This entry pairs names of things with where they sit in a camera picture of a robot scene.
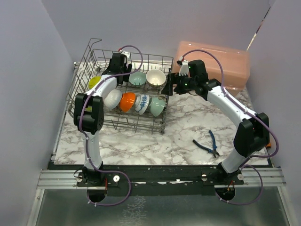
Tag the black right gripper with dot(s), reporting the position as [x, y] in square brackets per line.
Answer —
[168, 90]

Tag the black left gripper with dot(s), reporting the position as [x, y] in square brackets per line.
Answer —
[126, 68]

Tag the beige patterned bowl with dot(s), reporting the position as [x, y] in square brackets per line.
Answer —
[155, 77]

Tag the celadon green bowl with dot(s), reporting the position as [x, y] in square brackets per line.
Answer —
[157, 106]

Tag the blue floral bowl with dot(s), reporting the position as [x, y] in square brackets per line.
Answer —
[141, 103]

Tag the white round bowl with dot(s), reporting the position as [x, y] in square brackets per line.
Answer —
[127, 101]

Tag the grey bowl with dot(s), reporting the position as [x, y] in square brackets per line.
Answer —
[113, 99]

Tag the yellow-green bowl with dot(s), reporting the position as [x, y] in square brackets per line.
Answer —
[94, 81]

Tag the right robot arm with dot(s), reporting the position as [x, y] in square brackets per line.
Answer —
[251, 135]

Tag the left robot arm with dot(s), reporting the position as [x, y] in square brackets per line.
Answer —
[89, 115]

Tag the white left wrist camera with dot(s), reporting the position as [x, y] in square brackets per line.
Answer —
[121, 51]

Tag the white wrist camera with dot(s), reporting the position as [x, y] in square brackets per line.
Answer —
[121, 51]
[184, 66]

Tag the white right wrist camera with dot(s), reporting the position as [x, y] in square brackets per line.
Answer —
[184, 66]

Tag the grey wire dish rack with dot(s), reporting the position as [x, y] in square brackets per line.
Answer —
[119, 112]

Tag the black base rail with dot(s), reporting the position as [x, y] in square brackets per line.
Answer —
[147, 180]

